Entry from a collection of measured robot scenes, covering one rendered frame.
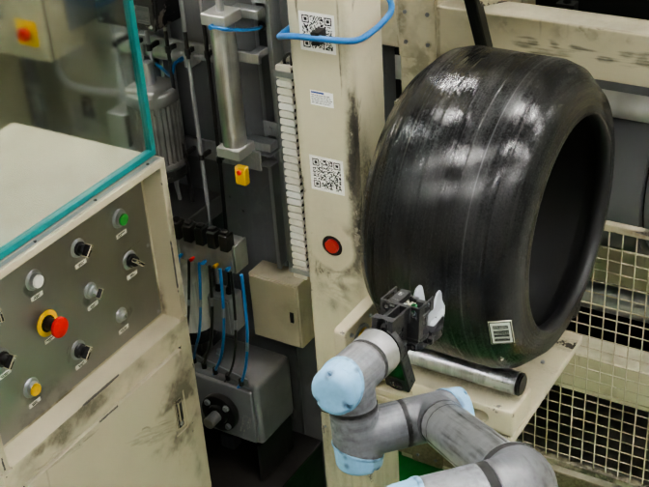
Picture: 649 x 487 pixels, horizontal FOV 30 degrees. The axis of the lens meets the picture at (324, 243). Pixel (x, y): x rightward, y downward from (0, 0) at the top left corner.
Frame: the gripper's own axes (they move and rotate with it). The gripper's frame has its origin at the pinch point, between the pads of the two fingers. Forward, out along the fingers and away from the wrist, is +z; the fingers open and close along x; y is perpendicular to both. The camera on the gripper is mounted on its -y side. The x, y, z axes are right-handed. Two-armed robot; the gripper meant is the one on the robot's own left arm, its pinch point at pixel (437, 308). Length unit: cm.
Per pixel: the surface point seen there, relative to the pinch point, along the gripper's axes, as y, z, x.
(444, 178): 21.9, 4.5, 1.7
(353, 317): -17.6, 17.7, 26.1
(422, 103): 30.8, 12.9, 10.4
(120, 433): -39, -14, 61
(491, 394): -25.9, 18.1, -3.7
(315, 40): 38, 14, 33
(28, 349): -13, -30, 66
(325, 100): 25.9, 18.6, 33.1
